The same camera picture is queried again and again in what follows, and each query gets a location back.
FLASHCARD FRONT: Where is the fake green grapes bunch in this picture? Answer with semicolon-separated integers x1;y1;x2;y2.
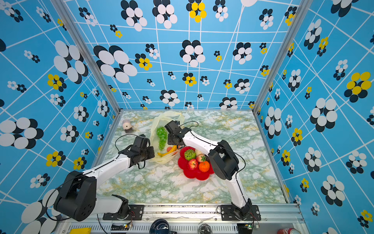
156;126;168;151

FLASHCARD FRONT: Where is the translucent yellowish plastic bag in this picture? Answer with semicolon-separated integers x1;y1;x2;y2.
150;111;185;164

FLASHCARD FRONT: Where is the fake green custard apple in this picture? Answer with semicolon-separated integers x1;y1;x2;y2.
184;149;196;161

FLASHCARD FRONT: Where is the fake red apple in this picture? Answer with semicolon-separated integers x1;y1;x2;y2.
188;159;199;170

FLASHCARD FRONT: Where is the fake red strawberry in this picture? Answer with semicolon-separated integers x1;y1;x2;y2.
196;154;206;163

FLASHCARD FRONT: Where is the fake orange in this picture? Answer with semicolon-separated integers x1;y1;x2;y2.
198;161;210;173

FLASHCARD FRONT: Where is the fake yellow banana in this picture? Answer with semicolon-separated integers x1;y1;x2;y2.
157;145;177;157

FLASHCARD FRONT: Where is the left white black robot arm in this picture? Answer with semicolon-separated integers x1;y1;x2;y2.
53;135;154;221

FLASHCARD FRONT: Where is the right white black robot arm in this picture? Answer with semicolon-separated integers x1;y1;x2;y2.
165;121;256;220

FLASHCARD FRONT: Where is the red flower-shaped plate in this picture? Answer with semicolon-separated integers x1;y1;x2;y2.
178;147;214;181

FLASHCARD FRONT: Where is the small pink roll object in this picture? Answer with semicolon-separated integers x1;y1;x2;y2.
122;120;133;133

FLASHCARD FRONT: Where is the yellow block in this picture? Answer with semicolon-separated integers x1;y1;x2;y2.
69;228;92;234

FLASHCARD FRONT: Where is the red can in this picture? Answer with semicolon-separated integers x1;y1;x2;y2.
277;228;301;234

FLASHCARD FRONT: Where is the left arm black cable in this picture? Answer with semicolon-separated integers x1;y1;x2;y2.
114;134;138;153

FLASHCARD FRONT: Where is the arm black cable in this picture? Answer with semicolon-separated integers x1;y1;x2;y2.
114;134;138;153
179;120;199;131

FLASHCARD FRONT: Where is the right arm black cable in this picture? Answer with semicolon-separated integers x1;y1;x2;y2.
179;120;199;131

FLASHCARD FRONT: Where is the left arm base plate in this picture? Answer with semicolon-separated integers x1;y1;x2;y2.
102;204;145;221

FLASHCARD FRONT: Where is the black round camera lens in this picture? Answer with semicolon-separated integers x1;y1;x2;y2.
149;218;171;234

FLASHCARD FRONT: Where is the aluminium front rail frame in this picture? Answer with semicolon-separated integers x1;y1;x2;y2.
55;203;309;234

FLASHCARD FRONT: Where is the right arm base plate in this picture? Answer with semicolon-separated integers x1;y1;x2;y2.
219;205;262;221

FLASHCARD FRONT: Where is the left aluminium corner post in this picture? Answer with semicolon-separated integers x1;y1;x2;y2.
51;0;121;115

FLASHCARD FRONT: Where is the aluminium corner post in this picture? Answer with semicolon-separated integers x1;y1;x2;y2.
253;0;313;114
51;0;121;115

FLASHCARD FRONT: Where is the right aluminium corner post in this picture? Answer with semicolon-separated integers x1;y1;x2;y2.
253;0;313;114

